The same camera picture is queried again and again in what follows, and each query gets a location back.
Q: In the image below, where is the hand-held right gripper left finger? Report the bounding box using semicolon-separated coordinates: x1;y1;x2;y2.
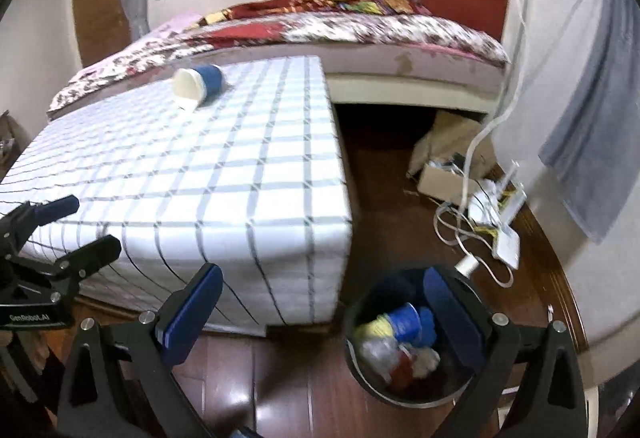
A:
56;262;224;438

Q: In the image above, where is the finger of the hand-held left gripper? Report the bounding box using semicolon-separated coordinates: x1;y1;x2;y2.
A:
0;195;81;261
10;234;122;291

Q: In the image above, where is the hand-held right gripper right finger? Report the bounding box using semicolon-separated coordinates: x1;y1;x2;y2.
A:
422;265;588;438

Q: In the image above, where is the small blue paper cup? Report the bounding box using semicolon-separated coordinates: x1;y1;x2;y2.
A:
387;303;423;346

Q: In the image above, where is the white tissue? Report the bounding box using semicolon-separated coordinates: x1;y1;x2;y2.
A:
412;345;441;379

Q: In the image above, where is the yellow plastic bag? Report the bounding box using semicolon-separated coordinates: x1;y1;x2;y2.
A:
352;320;396;344

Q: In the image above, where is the clear plastic wrapper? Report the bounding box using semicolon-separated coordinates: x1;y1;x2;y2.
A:
357;335;401;374

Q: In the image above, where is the black trash bin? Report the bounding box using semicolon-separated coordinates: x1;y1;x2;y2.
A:
342;268;488;408

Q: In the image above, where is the white power adapter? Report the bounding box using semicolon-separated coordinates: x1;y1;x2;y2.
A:
454;254;481;276

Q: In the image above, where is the white router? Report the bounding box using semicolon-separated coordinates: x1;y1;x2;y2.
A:
467;160;526;271

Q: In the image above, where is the white checked tablecloth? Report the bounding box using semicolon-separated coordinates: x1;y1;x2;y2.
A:
0;55;353;336

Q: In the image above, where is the cardboard box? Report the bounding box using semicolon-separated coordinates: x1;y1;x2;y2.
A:
407;110;493;201

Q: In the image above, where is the blue cup with white inside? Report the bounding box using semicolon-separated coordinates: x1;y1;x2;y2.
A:
172;64;224;111

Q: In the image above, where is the pink cloth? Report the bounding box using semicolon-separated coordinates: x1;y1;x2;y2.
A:
150;10;206;38

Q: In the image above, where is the grey hanging cloth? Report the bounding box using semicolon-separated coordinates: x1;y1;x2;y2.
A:
539;0;640;243

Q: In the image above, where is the bed with floral blanket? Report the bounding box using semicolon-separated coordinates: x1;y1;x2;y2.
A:
47;12;511;121

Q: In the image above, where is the colourful printed pillow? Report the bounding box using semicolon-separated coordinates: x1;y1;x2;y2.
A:
345;0;431;16

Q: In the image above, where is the tangled white cable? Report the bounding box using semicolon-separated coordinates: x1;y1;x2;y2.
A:
434;200;516;289

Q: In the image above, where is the white wall cable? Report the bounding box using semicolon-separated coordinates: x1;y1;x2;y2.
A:
460;0;531;219

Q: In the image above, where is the pale bed frame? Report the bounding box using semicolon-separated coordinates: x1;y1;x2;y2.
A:
320;42;503;113

